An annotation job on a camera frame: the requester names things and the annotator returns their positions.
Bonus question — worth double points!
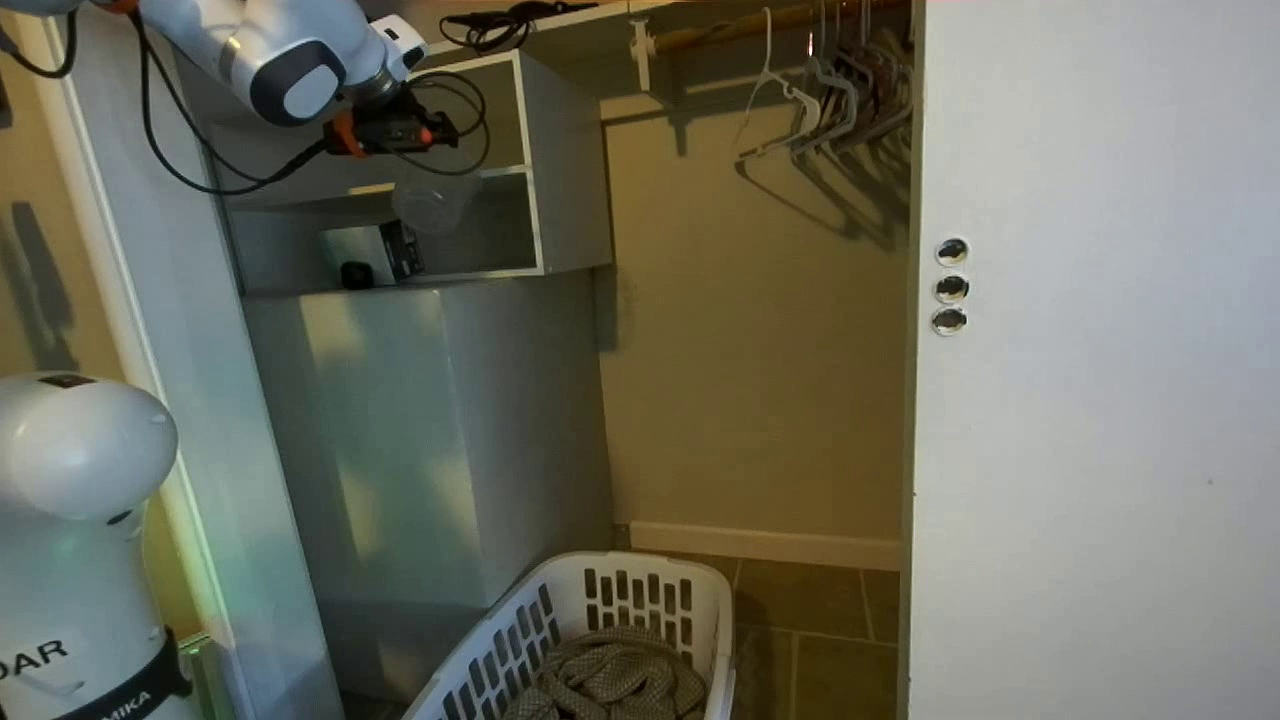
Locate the dark object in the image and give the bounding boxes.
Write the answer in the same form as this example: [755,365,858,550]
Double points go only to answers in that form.
[322,219,400,293]

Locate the grey plastic clothes hanger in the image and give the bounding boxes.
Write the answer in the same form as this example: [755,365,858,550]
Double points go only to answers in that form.
[817,13,922,230]

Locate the white lower cabinet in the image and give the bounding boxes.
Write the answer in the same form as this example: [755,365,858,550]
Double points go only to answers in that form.
[243,267,622,709]

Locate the white baseboard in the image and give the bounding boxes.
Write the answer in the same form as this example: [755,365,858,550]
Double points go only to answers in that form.
[623,514,910,576]

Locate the wire clothes hangers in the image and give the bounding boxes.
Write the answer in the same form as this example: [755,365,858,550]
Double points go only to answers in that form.
[786,24,914,254]

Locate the orange strap at wrist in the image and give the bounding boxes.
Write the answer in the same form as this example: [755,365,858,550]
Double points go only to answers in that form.
[326,113,366,159]

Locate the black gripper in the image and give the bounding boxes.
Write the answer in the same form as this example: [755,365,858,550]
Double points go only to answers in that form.
[354,104,469,155]

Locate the black cable bundle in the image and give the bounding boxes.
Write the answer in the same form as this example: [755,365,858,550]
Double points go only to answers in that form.
[438,0,608,59]

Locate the white closet shelf board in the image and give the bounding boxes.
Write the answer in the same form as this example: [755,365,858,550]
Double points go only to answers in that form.
[524,0,922,130]

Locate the thin cable loop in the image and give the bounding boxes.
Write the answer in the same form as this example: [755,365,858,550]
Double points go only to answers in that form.
[406,66,496,178]

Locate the white plastic laundry basket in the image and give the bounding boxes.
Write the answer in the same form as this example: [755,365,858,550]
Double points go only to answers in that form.
[400,548,739,720]

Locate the white wire clothes hanger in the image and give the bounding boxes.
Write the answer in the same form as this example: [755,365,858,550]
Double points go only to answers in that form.
[733,3,874,243]

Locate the grey clothes pile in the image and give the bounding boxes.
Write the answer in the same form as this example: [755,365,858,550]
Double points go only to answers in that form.
[496,629,713,720]

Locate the white closet door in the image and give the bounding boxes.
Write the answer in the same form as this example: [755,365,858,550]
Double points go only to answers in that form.
[901,0,1280,720]

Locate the dark small container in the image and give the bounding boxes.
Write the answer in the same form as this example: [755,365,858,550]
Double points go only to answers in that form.
[379,217,426,285]

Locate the wooden closet rod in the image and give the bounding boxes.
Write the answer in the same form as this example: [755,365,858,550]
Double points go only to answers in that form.
[657,0,917,56]

